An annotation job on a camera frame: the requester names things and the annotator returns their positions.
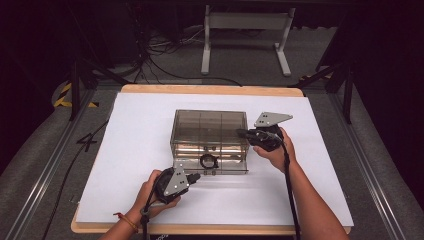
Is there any person's right hand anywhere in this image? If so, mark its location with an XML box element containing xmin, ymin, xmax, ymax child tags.
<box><xmin>252</xmin><ymin>127</ymin><xmax>297</xmax><ymax>174</ymax></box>

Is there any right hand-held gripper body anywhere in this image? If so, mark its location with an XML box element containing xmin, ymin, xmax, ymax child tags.
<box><xmin>248</xmin><ymin>112</ymin><xmax>294</xmax><ymax>153</ymax></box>

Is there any aluminium floor rail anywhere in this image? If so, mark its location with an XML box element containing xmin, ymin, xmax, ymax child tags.
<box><xmin>327</xmin><ymin>92</ymin><xmax>407</xmax><ymax>240</ymax></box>
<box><xmin>3</xmin><ymin>89</ymin><xmax>98</xmax><ymax>240</ymax></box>

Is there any orange bracelet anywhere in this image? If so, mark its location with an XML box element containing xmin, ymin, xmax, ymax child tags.
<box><xmin>112</xmin><ymin>211</ymin><xmax>140</xmax><ymax>234</ymax></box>

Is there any white metal stand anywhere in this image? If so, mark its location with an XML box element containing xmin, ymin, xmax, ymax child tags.
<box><xmin>200</xmin><ymin>4</ymin><xmax>297</xmax><ymax>77</ymax></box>

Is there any black hair tie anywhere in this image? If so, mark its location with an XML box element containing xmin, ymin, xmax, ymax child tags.
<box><xmin>199</xmin><ymin>153</ymin><xmax>221</xmax><ymax>170</ymax></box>

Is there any person's left hand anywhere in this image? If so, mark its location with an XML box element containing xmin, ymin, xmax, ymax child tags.
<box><xmin>133</xmin><ymin>169</ymin><xmax>183</xmax><ymax>220</ymax></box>

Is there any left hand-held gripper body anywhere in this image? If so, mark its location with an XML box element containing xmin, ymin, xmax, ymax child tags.
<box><xmin>153</xmin><ymin>164</ymin><xmax>195</xmax><ymax>205</ymax></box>

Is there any smoky clear drawer organizer box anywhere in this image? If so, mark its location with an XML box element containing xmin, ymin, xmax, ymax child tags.
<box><xmin>169</xmin><ymin>109</ymin><xmax>251</xmax><ymax>176</ymax></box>

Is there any hand-held gripper cable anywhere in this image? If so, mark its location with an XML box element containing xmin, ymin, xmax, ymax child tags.
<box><xmin>139</xmin><ymin>184</ymin><xmax>158</xmax><ymax>240</ymax></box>
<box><xmin>280</xmin><ymin>141</ymin><xmax>303</xmax><ymax>240</ymax></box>

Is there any left hand-held gripper cable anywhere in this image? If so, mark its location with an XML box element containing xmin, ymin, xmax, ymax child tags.
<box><xmin>139</xmin><ymin>184</ymin><xmax>158</xmax><ymax>240</ymax></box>

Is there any wooden table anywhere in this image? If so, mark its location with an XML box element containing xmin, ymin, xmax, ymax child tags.
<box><xmin>70</xmin><ymin>83</ymin><xmax>353</xmax><ymax>236</ymax></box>

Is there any smoky clear plastic drawer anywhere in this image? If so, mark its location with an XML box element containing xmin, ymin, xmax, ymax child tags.
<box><xmin>172</xmin><ymin>146</ymin><xmax>250</xmax><ymax>176</ymax></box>

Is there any white table mat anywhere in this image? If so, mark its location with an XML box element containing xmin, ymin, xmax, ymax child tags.
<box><xmin>75</xmin><ymin>92</ymin><xmax>355</xmax><ymax>228</ymax></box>

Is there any tangle of floor cables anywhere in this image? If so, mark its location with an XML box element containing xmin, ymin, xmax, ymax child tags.
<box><xmin>131</xmin><ymin>0</ymin><xmax>244</xmax><ymax>88</ymax></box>

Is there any right hand-held gripper cable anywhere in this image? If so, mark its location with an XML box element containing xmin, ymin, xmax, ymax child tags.
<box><xmin>280</xmin><ymin>141</ymin><xmax>303</xmax><ymax>240</ymax></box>

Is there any black metal stand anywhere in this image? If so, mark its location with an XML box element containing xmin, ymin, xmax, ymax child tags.
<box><xmin>67</xmin><ymin>56</ymin><xmax>130</xmax><ymax>122</ymax></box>
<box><xmin>288</xmin><ymin>59</ymin><xmax>355</xmax><ymax>125</ymax></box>

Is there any black floor cable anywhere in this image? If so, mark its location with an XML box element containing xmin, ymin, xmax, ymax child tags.
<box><xmin>40</xmin><ymin>119</ymin><xmax>110</xmax><ymax>240</ymax></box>

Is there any yellow black hazard tape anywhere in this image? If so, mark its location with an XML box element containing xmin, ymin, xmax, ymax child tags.
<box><xmin>52</xmin><ymin>82</ymin><xmax>100</xmax><ymax>109</ymax></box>

